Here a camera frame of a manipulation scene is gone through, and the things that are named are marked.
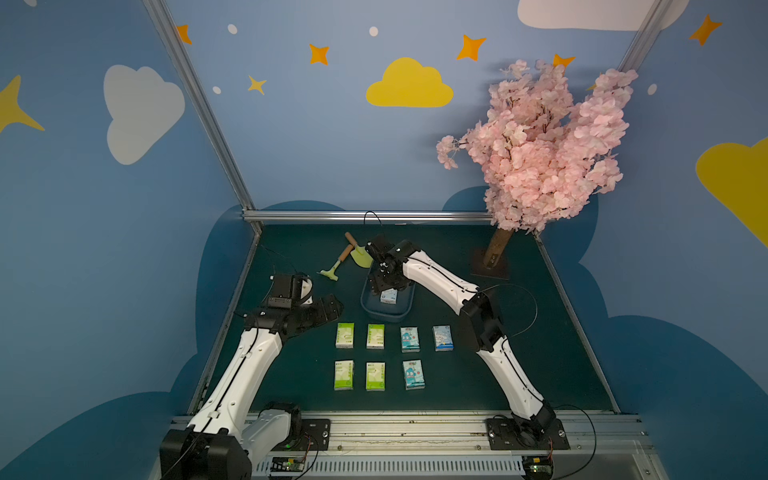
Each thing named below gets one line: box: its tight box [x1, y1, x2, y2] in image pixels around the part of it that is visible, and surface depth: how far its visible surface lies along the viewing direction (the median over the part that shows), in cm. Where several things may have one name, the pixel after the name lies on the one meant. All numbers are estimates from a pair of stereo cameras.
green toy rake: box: [317, 244, 354, 281], surface depth 110 cm
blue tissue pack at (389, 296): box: [380, 288, 398, 304], surface depth 100 cm
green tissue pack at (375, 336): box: [366, 324, 385, 349], surface depth 91 cm
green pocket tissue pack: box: [335, 322, 355, 349], surface depth 91 cm
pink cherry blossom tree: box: [437, 60, 639, 269], surface depth 70 cm
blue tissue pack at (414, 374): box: [402, 360, 426, 390], surface depth 84 cm
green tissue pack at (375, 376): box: [366, 362, 386, 391], surface depth 84 cm
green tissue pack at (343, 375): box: [334, 360, 354, 391], surface depth 84 cm
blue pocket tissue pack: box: [400, 327, 420, 353], surface depth 90 cm
